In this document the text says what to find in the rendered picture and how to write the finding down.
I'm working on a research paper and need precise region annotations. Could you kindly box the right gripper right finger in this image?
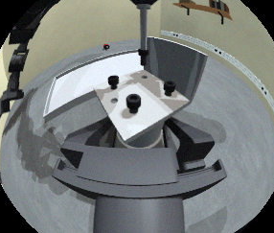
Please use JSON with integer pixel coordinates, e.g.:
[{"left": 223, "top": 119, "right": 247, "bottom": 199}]
[{"left": 162, "top": 117, "right": 215, "bottom": 168}]

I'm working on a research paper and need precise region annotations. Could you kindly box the white l-shaped bracket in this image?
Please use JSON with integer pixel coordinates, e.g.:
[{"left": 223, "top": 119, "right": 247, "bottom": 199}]
[{"left": 93, "top": 36, "right": 208, "bottom": 144}]

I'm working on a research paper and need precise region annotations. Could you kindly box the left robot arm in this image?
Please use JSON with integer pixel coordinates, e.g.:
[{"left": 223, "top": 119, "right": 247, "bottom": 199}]
[{"left": 3, "top": 0, "right": 60, "bottom": 95}]

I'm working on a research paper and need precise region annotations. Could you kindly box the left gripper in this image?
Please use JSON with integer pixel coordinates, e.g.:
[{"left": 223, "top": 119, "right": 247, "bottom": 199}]
[{"left": 28, "top": 0, "right": 55, "bottom": 12}]

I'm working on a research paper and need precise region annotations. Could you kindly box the grey cylinder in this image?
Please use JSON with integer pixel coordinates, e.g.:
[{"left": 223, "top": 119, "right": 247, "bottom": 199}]
[{"left": 117, "top": 122, "right": 165, "bottom": 149}]

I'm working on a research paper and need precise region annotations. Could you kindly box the white shallow rectangular tray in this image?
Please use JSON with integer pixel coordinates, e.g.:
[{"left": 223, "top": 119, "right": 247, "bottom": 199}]
[{"left": 43, "top": 50, "right": 144, "bottom": 121}]

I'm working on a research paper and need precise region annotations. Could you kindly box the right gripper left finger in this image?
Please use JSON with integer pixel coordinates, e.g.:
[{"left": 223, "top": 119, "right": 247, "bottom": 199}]
[{"left": 65, "top": 116, "right": 117, "bottom": 148}]

